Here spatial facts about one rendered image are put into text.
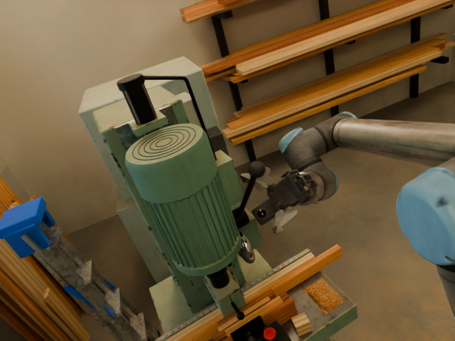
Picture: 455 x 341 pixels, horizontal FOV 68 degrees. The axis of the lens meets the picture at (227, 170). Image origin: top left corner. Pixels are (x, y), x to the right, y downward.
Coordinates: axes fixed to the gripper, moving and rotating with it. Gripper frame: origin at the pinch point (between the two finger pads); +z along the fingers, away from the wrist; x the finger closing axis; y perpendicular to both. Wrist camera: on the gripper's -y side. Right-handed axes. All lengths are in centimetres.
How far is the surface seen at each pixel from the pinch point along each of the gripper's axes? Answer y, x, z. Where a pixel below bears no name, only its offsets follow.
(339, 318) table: -13.0, 33.4, -26.4
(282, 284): -22.8, 18.5, -24.8
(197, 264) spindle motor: -15.8, 4.3, 8.3
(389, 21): 45, -104, -240
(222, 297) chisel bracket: -25.1, 13.0, -2.9
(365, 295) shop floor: -56, 51, -133
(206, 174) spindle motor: 1.9, -8.1, 11.7
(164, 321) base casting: -66, 9, -13
